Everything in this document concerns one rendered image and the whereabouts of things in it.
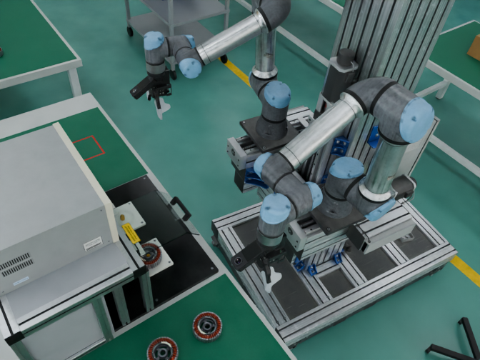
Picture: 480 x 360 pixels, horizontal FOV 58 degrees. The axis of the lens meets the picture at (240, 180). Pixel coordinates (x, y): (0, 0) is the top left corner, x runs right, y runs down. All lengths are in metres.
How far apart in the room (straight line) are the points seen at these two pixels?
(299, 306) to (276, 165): 1.34
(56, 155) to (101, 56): 3.01
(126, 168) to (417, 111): 1.47
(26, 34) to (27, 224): 2.19
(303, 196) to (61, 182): 0.76
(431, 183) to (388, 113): 2.39
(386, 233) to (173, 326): 0.93
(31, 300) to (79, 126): 1.27
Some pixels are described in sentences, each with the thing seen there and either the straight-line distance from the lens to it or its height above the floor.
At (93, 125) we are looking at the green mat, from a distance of 2.55.
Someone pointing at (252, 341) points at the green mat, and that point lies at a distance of 1.77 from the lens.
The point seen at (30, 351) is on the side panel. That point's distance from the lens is 1.61.
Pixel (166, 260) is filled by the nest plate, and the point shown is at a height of 0.78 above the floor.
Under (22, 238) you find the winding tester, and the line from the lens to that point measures 1.38.
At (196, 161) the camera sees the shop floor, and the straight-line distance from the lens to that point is 3.34.
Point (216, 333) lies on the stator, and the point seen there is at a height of 0.79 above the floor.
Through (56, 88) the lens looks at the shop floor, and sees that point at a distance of 4.17.
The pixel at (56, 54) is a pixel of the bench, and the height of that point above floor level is 0.75.
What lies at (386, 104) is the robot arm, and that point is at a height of 1.65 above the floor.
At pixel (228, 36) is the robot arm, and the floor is 1.55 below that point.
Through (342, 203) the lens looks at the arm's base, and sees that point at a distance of 1.73.
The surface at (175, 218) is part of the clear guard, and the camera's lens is 1.65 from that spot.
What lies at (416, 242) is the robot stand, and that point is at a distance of 2.96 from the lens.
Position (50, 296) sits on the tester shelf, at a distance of 1.49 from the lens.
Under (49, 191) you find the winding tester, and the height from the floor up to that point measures 1.32.
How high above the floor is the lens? 2.38
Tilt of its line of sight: 47 degrees down
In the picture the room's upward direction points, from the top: 7 degrees clockwise
